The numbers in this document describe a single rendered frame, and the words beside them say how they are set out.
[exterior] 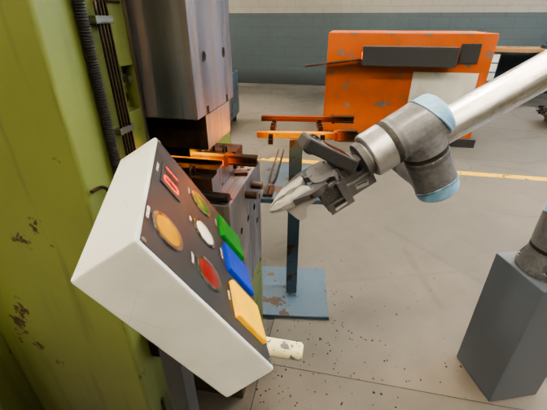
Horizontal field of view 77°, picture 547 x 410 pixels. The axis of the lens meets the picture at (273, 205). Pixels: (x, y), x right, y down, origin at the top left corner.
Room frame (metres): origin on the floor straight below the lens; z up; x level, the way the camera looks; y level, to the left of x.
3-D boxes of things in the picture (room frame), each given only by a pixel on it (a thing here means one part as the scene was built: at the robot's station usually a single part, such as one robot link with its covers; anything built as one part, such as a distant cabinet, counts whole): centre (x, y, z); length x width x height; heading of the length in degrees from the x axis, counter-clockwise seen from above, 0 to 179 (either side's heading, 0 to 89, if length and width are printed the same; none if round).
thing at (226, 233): (0.56, 0.09, 1.01); 0.07 x 0.05 x 0.07; 14
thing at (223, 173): (1.04, 0.37, 0.96); 0.42 x 0.20 x 0.09; 79
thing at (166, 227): (0.35, 0.13, 1.16); 0.05 x 0.03 x 0.04; 169
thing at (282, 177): (1.49, -0.10, 0.70); 0.40 x 0.30 x 0.02; 176
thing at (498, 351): (0.97, -0.98, 0.30); 0.22 x 0.22 x 0.60; 8
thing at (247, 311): (0.37, 0.04, 1.01); 0.07 x 0.05 x 0.07; 14
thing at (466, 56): (4.63, -1.50, 0.63); 2.10 x 1.12 x 1.25; 78
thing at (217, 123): (1.04, 0.37, 1.12); 0.42 x 0.20 x 0.10; 79
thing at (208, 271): (0.36, 0.09, 1.09); 0.05 x 0.03 x 0.04; 169
